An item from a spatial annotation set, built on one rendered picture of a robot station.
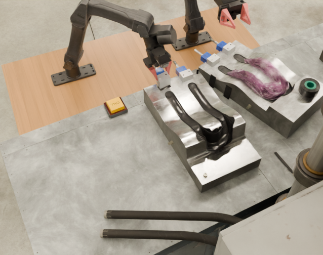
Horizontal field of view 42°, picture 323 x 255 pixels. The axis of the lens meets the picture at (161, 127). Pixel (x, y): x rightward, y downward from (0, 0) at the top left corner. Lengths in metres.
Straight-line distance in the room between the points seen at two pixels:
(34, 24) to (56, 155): 2.05
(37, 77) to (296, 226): 1.48
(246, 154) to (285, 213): 0.82
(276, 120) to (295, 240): 0.99
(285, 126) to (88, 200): 0.82
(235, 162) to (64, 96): 0.81
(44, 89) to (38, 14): 1.81
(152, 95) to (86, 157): 0.37
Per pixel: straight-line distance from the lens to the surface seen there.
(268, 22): 3.60
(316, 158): 1.08
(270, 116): 1.77
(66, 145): 1.75
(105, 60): 2.04
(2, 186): 2.69
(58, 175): 1.67
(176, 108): 1.72
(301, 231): 0.83
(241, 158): 1.62
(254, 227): 0.81
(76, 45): 1.81
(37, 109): 1.90
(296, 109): 1.75
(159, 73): 1.76
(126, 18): 1.60
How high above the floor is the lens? 2.20
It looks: 53 degrees down
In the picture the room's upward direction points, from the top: straight up
